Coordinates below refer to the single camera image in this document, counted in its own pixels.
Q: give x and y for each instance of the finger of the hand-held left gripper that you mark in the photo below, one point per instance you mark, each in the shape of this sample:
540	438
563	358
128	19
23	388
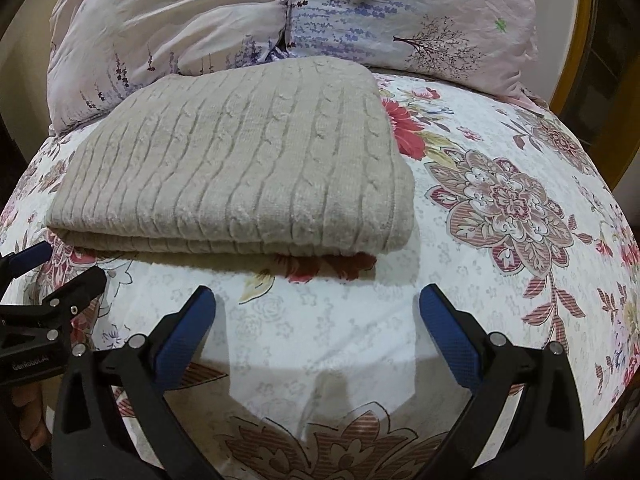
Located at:
75	287
27	256

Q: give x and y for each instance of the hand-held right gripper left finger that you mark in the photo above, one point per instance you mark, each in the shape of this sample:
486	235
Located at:
185	330

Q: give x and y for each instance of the pink lavender print pillow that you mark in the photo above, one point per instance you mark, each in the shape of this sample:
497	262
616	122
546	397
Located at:
175	20

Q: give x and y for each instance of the floral bedsheet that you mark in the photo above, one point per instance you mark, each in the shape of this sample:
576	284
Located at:
325	320

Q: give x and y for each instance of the pink pillow with tree print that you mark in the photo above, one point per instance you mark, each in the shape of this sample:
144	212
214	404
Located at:
400	5

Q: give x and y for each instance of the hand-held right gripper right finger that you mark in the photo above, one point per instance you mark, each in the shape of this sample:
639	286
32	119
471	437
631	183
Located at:
450	340

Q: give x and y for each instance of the person's left hand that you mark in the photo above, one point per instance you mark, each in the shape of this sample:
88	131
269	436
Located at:
30	410

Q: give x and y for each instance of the wooden bed frame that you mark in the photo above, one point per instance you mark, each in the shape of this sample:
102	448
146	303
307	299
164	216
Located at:
582	20

